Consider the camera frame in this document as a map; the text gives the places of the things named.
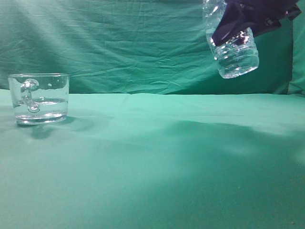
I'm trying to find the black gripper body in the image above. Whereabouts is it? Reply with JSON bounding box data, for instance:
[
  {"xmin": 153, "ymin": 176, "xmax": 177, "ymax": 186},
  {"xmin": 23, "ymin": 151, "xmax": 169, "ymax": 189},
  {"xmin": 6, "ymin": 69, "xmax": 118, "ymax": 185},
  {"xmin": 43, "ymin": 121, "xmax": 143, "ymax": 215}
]
[{"xmin": 226, "ymin": 0, "xmax": 302, "ymax": 37}]

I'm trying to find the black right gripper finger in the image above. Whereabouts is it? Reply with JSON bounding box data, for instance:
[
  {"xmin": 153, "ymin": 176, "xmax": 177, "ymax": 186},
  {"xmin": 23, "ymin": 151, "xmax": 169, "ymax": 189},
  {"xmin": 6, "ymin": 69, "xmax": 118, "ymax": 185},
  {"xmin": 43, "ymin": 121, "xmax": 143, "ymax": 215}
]
[{"xmin": 212, "ymin": 4, "xmax": 250, "ymax": 46}]

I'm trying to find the clear plastic water bottle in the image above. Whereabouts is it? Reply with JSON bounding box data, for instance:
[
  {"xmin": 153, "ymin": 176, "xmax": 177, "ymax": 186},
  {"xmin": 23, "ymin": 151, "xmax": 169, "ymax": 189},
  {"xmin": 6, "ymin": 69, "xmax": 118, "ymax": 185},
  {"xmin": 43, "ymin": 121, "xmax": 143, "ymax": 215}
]
[{"xmin": 203, "ymin": 0, "xmax": 259, "ymax": 79}]

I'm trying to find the green backdrop cloth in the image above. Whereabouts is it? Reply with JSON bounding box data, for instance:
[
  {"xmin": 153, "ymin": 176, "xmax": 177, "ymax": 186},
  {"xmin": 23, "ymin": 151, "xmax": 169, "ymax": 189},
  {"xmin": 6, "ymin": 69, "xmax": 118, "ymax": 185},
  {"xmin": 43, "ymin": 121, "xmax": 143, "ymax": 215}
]
[{"xmin": 0, "ymin": 0, "xmax": 305, "ymax": 94}]

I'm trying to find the green table cloth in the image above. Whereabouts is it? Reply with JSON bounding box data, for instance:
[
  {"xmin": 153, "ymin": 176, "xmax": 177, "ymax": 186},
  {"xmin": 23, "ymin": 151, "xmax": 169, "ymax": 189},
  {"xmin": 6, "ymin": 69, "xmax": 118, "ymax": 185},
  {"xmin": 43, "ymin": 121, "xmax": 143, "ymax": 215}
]
[{"xmin": 0, "ymin": 90, "xmax": 305, "ymax": 229}]

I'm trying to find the clear glass mug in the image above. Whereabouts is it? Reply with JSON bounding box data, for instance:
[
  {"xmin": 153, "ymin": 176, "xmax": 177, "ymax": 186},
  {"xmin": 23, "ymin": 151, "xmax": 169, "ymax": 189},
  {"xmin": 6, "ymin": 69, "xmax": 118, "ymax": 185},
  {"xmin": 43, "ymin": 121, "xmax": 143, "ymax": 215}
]
[{"xmin": 8, "ymin": 73, "xmax": 70, "ymax": 125}]

